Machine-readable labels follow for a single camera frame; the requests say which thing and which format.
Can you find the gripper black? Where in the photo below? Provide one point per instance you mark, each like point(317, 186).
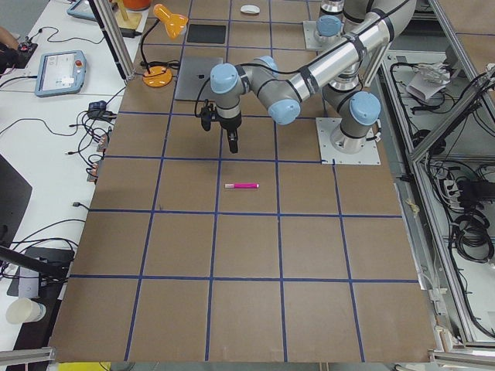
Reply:
point(230, 124)

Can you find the pink marker pen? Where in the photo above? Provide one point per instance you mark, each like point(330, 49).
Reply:
point(241, 185)

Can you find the white computer mouse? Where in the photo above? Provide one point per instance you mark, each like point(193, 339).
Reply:
point(250, 10)

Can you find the black mousepad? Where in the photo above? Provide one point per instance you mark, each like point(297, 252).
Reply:
point(203, 33)

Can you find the silver closed laptop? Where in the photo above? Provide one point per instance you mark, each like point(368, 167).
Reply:
point(193, 72)

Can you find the orange desk lamp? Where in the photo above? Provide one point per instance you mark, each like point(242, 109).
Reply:
point(160, 61)

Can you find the black power adapter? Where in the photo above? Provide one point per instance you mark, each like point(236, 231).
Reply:
point(129, 33)

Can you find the wooden stand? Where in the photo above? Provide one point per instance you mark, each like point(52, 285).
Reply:
point(127, 19)

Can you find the orange cylindrical container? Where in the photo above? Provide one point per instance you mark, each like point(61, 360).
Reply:
point(137, 5)

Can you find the blue teach pendant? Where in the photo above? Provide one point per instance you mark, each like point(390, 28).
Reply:
point(81, 9)
point(60, 73)

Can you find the person at desk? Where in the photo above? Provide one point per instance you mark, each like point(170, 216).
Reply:
point(9, 46)

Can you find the white paper cup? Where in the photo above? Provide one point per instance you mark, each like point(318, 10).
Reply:
point(25, 310)

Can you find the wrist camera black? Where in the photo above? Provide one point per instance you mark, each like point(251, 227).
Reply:
point(208, 115)

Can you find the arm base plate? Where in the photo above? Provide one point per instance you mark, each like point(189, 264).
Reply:
point(336, 148)
point(313, 35)

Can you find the aluminium frame post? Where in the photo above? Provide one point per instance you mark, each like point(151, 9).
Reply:
point(107, 22)

